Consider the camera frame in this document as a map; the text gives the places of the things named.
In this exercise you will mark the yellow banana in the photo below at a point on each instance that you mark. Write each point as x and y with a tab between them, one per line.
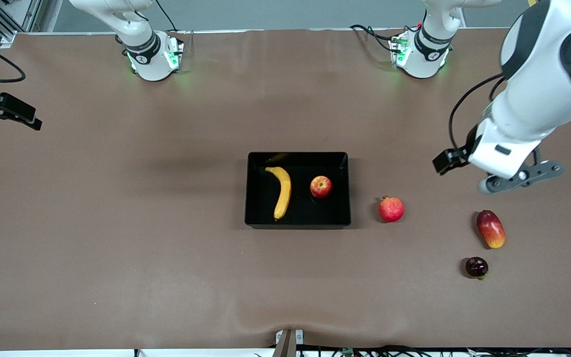
284	193

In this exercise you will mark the red pomegranate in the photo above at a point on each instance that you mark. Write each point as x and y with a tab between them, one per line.
391	209

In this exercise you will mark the black plastic box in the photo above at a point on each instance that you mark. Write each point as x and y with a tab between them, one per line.
315	213

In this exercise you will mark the red yellow mango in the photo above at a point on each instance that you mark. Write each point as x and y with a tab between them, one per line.
491	229

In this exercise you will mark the aluminium frame profile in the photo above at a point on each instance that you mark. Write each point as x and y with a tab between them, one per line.
47	15

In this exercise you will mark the dark purple round fruit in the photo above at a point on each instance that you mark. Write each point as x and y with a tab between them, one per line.
476	267

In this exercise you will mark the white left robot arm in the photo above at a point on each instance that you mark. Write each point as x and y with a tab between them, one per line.
528	109

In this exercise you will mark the red yellow apple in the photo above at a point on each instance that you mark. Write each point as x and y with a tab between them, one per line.
320	187

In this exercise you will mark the brown table cover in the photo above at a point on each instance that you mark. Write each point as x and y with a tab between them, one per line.
285	124

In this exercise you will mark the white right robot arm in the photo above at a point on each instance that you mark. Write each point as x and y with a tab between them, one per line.
154	69

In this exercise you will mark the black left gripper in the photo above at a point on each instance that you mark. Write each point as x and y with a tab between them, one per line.
465	150

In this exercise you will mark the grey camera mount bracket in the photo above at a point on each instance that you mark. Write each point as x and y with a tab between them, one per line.
288	344

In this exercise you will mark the small green connector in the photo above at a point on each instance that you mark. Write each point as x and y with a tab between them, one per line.
348	351

